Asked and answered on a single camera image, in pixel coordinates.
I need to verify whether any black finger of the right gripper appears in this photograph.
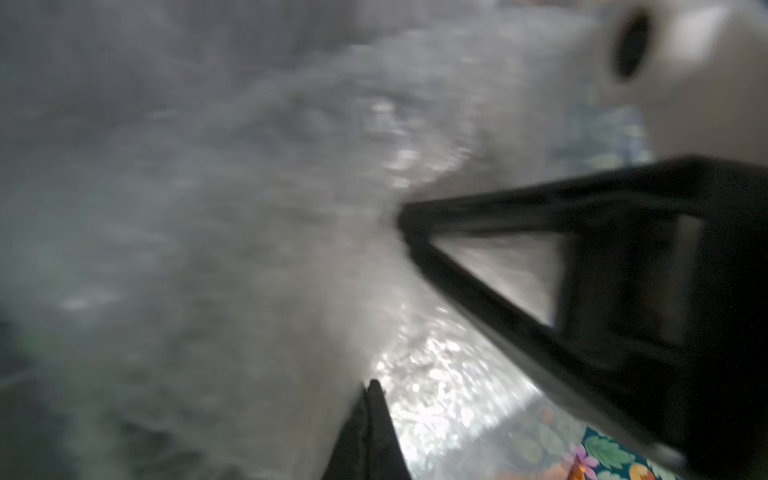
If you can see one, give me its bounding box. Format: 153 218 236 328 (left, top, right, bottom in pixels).
397 156 767 479

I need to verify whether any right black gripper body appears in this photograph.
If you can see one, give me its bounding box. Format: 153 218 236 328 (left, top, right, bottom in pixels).
595 1 767 165

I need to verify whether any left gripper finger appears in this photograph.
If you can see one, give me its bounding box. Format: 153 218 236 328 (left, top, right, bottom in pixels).
322 380 412 480

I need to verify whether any clear bubble wrap sheet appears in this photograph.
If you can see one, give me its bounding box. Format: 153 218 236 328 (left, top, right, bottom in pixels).
0 0 661 480

